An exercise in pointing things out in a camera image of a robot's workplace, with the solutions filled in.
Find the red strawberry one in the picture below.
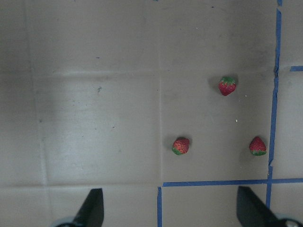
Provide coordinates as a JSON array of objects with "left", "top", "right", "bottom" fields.
[
  {"left": 172, "top": 137, "right": 190, "bottom": 156},
  {"left": 249, "top": 136, "right": 267, "bottom": 156},
  {"left": 218, "top": 76, "right": 236, "bottom": 96}
]

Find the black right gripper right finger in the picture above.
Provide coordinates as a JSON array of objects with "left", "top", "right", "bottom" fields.
[{"left": 236, "top": 186, "right": 279, "bottom": 227}]

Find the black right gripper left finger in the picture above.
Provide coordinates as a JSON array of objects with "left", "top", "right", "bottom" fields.
[{"left": 72, "top": 188, "right": 104, "bottom": 227}]

